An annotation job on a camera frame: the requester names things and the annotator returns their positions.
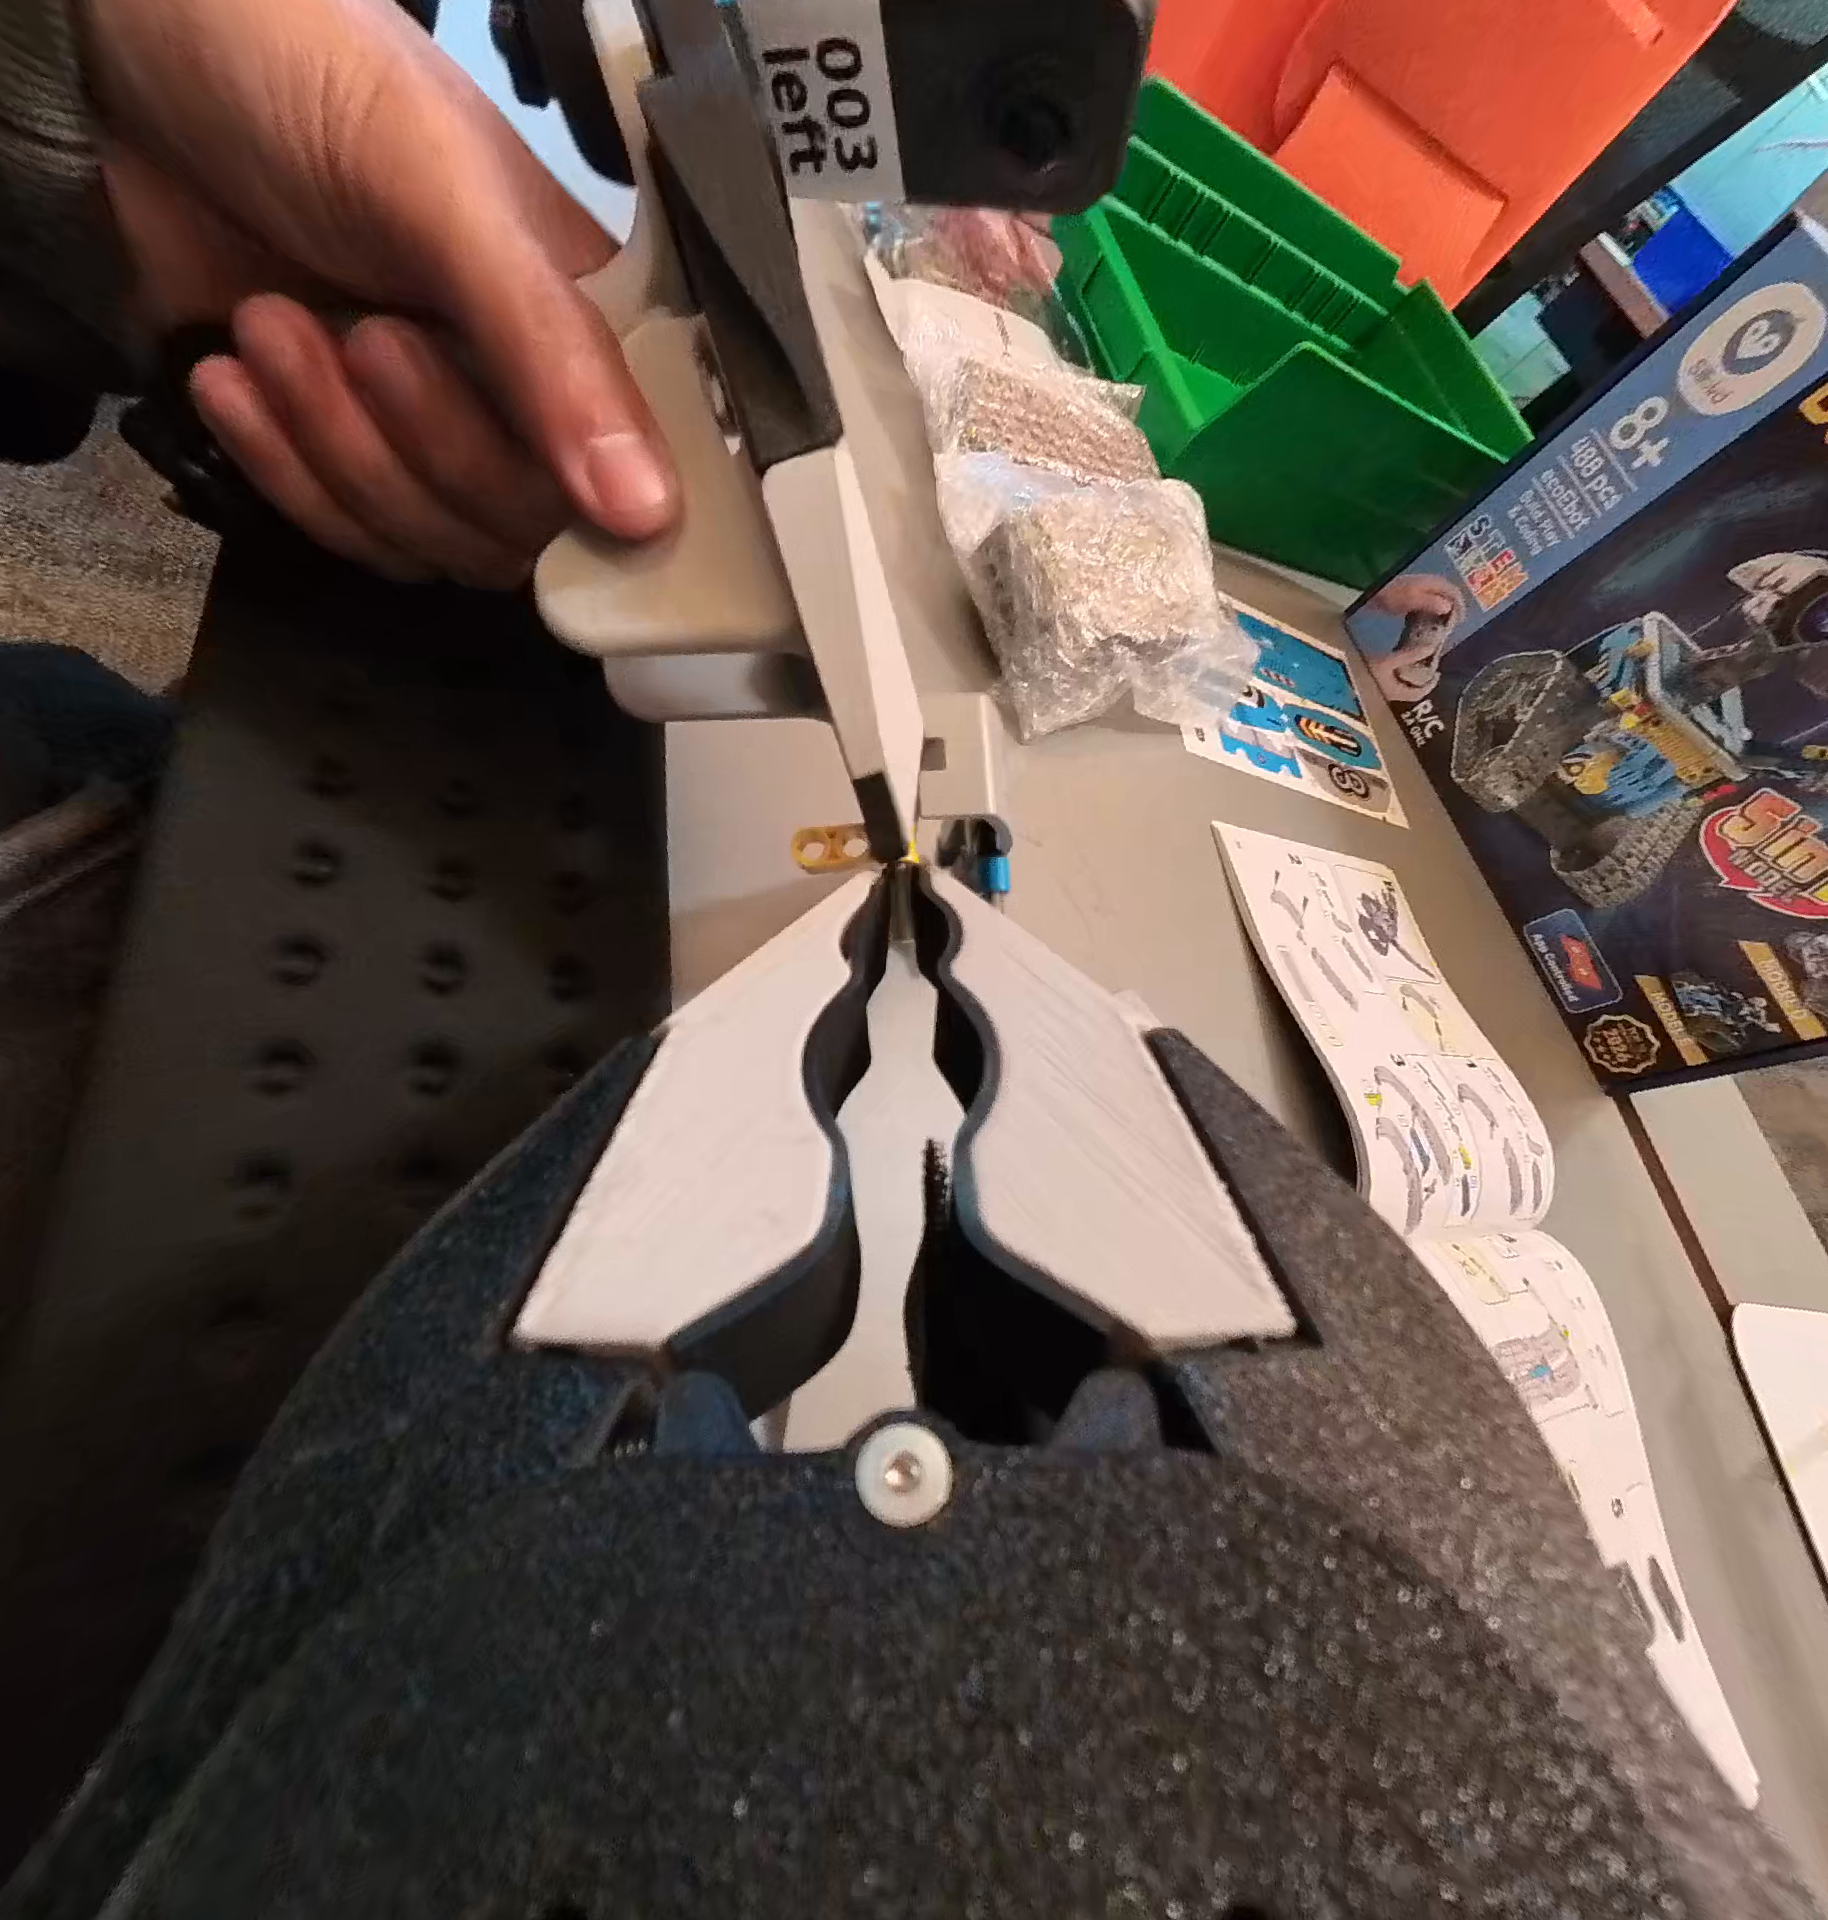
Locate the person's left hand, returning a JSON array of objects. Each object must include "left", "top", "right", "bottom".
[{"left": 82, "top": 0, "right": 689, "bottom": 593}]

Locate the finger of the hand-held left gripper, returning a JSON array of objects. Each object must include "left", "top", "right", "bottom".
[{"left": 762, "top": 435, "right": 949, "bottom": 869}]

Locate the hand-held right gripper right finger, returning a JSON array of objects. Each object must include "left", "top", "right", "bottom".
[{"left": 913, "top": 869, "right": 1298, "bottom": 1424}]

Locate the orange plastic container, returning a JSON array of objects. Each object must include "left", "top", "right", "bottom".
[{"left": 1146, "top": 0, "right": 1740, "bottom": 309}]

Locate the person's left forearm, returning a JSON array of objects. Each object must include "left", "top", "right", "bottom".
[{"left": 0, "top": 0, "right": 150, "bottom": 376}]

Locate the clear plastic bag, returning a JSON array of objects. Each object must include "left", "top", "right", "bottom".
[
  {"left": 913, "top": 351, "right": 1261, "bottom": 739},
  {"left": 856, "top": 201, "right": 1069, "bottom": 357}
]

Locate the blue sticker sheet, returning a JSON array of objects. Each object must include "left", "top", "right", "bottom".
[{"left": 1180, "top": 592, "right": 1410, "bottom": 830}]

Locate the white metal stand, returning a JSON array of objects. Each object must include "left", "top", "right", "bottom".
[{"left": 1732, "top": 1302, "right": 1828, "bottom": 1658}]

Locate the grey toy panel assembly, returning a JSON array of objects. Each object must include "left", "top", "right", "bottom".
[{"left": 913, "top": 689, "right": 1019, "bottom": 915}]

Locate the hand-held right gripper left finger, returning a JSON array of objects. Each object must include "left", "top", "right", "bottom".
[{"left": 513, "top": 874, "right": 893, "bottom": 1418}]

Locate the grey desk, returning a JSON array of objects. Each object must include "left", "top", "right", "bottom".
[{"left": 660, "top": 195, "right": 1828, "bottom": 1920}]

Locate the green storage bin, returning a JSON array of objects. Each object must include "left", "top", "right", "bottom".
[{"left": 1048, "top": 74, "right": 1535, "bottom": 590}]

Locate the toy robot kit box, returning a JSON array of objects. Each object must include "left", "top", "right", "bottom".
[{"left": 1342, "top": 209, "right": 1828, "bottom": 1096}]

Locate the white instruction booklet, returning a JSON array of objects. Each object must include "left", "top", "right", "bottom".
[{"left": 1210, "top": 816, "right": 1764, "bottom": 1809}]

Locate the black perforated chair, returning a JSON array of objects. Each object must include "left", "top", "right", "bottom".
[{"left": 0, "top": 495, "right": 676, "bottom": 1801}]

